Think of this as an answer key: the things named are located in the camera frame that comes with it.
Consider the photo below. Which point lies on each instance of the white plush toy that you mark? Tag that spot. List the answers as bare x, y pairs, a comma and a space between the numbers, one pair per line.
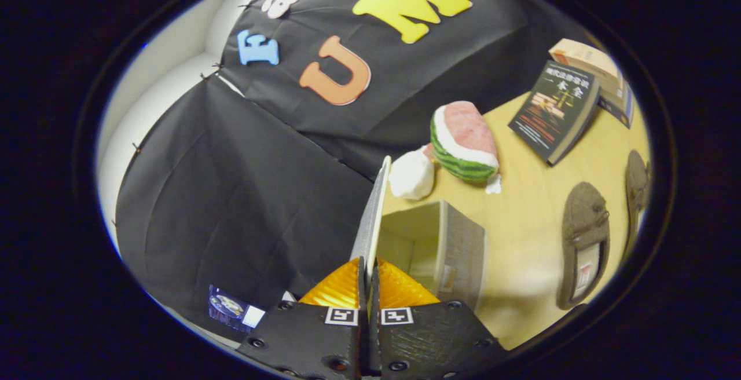
411, 176

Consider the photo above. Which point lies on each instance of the blue cover book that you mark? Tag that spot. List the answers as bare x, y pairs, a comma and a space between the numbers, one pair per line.
619, 108

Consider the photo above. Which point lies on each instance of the tan cover book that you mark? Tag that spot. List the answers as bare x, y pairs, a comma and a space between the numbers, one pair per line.
584, 58

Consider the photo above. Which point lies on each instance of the watermelon slice plush toy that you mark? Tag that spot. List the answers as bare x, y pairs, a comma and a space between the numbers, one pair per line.
463, 136

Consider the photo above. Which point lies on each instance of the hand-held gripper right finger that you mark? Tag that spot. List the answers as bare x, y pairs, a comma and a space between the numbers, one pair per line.
428, 339

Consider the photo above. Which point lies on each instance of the grey fabric storage box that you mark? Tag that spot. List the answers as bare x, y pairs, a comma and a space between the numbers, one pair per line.
460, 252

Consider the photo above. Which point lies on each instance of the brown felt shoe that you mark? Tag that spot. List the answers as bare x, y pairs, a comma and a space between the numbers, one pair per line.
584, 223
635, 183

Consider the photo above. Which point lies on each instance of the blue and white printed box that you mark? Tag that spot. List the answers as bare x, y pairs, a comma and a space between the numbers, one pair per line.
231, 309

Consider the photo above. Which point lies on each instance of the black backdrop cloth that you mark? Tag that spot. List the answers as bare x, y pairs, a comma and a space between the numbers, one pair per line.
231, 194

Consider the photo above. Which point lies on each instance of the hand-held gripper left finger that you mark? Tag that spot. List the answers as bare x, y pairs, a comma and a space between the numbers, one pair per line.
312, 339

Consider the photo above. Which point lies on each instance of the dark cover book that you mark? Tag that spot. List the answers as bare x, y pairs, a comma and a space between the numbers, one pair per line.
550, 113

